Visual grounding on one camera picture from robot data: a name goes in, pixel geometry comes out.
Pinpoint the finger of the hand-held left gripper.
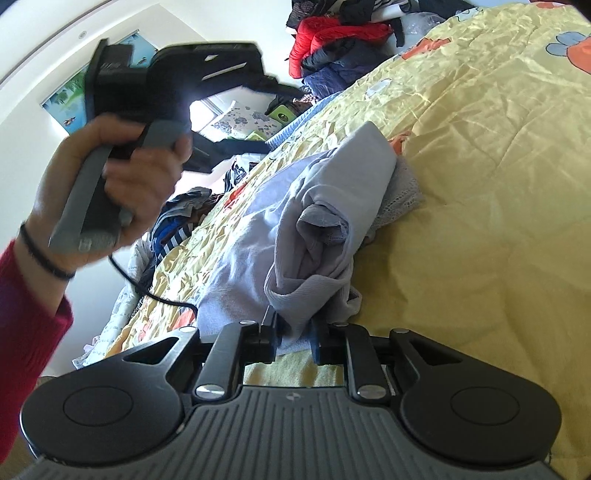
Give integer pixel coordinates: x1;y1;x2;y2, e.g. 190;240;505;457
240;75;306;100
184;130;271;175

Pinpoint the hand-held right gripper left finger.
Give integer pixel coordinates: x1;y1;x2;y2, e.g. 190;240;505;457
122;308;282;401

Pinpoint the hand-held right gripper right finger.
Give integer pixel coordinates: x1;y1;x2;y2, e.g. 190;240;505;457
310;318;462;400

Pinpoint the lavender long-sleeve shirt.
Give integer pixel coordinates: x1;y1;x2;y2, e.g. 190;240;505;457
196;121;426;356

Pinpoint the person's left forearm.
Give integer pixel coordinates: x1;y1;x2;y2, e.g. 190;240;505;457
0;224;75;467

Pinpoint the pile of jackets and clothes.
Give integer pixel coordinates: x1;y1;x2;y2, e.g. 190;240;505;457
286;0;462;93

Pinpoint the pile of dark striped clothes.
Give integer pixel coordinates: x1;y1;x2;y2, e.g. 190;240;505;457
150;187;227;259

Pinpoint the person's left hand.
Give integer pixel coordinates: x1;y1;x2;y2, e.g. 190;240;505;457
21;114;195;276

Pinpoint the green plastic stool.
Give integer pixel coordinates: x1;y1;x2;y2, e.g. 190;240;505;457
247;102;296;141

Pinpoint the window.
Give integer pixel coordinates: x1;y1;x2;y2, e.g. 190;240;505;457
191;95;236;134

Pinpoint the floral pillow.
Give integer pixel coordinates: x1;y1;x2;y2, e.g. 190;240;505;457
210;100;273;139

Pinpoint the blue blanket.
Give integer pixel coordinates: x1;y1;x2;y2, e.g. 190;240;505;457
268;90;345;148

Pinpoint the lotus print window blind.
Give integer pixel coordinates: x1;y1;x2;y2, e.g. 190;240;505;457
41;30;158;134

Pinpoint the white quilt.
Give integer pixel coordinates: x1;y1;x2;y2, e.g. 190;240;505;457
74;240;158;370

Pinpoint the yellow printed bedsheet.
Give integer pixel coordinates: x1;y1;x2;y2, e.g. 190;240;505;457
104;0;591;467

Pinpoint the black cable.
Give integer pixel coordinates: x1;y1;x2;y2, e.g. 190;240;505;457
108;254;200;319

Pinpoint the black hair tie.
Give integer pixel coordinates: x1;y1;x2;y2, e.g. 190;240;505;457
18;222;75;281

